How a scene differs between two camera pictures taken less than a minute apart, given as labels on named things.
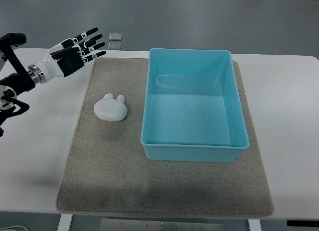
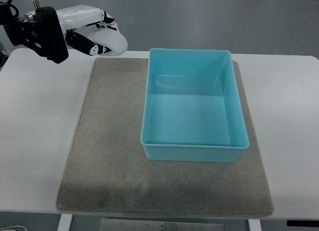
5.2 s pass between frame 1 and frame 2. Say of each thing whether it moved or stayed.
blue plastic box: stayed
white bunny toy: moved
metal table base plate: stayed
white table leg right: stayed
